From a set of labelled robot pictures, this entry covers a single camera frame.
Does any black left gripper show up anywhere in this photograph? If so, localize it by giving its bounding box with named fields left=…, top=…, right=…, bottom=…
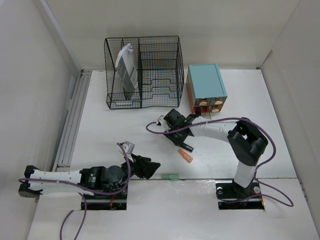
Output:
left=121, top=152, right=159, bottom=184

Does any yellow highlighter marker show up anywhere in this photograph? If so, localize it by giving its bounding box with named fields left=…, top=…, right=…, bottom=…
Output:
left=180, top=143, right=194, bottom=153

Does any blue and orange drawer box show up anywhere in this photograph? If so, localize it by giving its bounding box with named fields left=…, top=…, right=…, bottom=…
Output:
left=186, top=63, right=228, bottom=119

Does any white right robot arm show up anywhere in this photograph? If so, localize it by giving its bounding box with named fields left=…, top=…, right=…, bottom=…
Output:
left=157, top=109, right=269, bottom=197

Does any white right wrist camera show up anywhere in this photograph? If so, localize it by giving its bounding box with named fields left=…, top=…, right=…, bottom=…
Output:
left=156, top=115, right=167, bottom=126

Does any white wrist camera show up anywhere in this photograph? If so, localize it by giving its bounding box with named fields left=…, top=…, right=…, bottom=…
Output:
left=117, top=141, right=135, bottom=158
left=156, top=115, right=167, bottom=126

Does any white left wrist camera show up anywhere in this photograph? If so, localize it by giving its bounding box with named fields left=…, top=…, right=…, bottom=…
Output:
left=117, top=141, right=135, bottom=158

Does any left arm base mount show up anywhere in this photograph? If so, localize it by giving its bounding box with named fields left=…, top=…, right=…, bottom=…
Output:
left=83, top=184, right=128, bottom=211

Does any black wire mesh organizer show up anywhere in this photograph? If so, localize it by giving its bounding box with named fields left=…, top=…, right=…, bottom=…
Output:
left=104, top=35, right=185, bottom=110

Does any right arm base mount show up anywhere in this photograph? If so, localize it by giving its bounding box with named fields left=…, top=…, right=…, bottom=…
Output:
left=215, top=181, right=265, bottom=210

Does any aluminium rail frame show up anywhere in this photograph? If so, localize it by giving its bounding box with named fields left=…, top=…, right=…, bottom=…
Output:
left=50, top=69, right=92, bottom=172

